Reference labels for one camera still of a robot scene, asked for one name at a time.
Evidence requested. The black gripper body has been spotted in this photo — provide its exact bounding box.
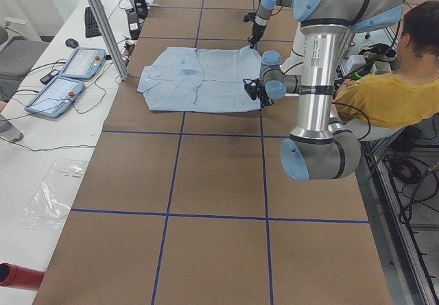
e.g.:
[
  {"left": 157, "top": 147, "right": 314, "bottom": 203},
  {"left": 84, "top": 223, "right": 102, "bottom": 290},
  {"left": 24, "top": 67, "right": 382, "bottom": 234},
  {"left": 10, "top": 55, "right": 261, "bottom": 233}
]
[
  {"left": 249, "top": 22, "right": 266, "bottom": 45},
  {"left": 257, "top": 84, "right": 271, "bottom": 107}
]

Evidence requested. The black computer mouse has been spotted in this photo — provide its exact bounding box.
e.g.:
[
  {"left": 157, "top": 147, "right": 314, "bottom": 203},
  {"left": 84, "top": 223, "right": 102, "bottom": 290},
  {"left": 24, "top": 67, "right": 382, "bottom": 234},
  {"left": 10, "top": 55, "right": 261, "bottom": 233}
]
[{"left": 65, "top": 38, "right": 79, "bottom": 49}]

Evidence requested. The red cylinder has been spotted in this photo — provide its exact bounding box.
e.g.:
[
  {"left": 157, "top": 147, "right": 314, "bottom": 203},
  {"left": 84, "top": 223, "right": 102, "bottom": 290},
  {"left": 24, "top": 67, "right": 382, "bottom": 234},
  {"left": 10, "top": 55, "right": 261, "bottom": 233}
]
[{"left": 1, "top": 263, "right": 45, "bottom": 291}]

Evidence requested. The blue teach pendant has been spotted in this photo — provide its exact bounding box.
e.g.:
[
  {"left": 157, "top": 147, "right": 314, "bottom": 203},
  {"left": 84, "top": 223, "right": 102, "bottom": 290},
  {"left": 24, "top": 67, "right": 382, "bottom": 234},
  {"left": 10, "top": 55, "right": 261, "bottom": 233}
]
[
  {"left": 58, "top": 47, "right": 106, "bottom": 80},
  {"left": 25, "top": 76, "right": 85, "bottom": 119}
]

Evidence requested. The green handled tool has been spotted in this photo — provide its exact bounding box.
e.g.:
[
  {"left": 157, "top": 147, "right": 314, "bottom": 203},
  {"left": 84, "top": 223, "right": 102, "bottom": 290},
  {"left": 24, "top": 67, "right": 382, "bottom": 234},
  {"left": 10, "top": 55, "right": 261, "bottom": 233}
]
[{"left": 350, "top": 73, "right": 361, "bottom": 80}]

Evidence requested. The grey office chair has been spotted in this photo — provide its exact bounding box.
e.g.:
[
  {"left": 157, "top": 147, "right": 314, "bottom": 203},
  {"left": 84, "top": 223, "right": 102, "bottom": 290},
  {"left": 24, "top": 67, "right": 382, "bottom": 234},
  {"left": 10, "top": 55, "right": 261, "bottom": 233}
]
[{"left": 1, "top": 17, "right": 49, "bottom": 101}]

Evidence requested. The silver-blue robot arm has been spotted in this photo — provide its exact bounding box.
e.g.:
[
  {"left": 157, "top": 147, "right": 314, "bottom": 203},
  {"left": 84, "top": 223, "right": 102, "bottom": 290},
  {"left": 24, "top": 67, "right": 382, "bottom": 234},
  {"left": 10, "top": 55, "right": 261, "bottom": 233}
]
[
  {"left": 281, "top": 0, "right": 404, "bottom": 180},
  {"left": 244, "top": 0, "right": 294, "bottom": 49}
]

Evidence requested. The person in yellow shirt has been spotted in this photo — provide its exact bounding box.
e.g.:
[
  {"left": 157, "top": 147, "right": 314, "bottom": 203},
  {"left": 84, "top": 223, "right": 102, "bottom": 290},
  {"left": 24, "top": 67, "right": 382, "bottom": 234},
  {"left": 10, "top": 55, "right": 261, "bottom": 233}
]
[{"left": 335, "top": 1, "right": 438, "bottom": 128}]

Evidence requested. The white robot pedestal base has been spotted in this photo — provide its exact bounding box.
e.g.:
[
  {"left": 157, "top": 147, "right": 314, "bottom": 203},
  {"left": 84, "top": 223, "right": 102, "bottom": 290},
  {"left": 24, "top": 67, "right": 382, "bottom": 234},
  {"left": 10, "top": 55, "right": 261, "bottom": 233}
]
[{"left": 281, "top": 23, "right": 305, "bottom": 75}]

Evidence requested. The aluminium frame post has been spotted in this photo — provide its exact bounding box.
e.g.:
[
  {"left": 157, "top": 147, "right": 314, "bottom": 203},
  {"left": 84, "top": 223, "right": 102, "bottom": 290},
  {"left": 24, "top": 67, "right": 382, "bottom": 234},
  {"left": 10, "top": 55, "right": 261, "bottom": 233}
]
[{"left": 87, "top": 0, "right": 128, "bottom": 81}]

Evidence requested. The far blue teach pendant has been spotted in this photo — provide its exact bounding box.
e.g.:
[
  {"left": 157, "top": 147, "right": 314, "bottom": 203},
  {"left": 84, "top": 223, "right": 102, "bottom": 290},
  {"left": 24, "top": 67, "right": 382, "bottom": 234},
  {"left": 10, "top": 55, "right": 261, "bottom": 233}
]
[{"left": 58, "top": 47, "right": 106, "bottom": 80}]

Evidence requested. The white stool seat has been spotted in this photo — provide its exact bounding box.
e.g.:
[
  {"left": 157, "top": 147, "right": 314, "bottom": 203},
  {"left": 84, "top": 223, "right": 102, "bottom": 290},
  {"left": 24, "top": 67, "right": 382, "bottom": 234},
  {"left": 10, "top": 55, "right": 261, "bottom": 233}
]
[{"left": 344, "top": 119, "right": 402, "bottom": 142}]

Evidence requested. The black smartphone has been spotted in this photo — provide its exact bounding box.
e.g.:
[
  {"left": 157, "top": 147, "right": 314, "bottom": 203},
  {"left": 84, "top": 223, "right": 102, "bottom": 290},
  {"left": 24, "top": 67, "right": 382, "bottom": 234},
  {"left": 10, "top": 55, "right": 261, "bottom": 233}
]
[{"left": 40, "top": 73, "right": 57, "bottom": 85}]

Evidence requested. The clear plastic bag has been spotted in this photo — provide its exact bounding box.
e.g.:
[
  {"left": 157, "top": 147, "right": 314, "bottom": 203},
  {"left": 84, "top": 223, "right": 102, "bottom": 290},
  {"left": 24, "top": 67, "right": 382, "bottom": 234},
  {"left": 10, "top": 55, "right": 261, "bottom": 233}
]
[{"left": 18, "top": 158, "right": 88, "bottom": 231}]

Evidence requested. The light blue button-up shirt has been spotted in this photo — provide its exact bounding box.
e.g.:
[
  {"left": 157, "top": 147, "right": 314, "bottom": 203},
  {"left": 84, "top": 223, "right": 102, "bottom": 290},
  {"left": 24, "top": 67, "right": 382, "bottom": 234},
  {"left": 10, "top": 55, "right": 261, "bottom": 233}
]
[{"left": 137, "top": 46, "right": 261, "bottom": 113}]

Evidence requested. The black keyboard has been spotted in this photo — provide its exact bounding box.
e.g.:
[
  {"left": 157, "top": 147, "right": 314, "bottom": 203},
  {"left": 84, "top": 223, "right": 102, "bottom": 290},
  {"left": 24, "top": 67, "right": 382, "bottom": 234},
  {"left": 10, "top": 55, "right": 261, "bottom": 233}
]
[{"left": 84, "top": 7, "right": 102, "bottom": 38}]

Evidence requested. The near blue teach pendant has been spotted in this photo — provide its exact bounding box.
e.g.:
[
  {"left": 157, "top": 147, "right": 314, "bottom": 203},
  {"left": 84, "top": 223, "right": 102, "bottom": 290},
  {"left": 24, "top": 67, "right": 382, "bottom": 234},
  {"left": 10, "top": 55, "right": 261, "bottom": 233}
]
[{"left": 25, "top": 76, "right": 85, "bottom": 119}]

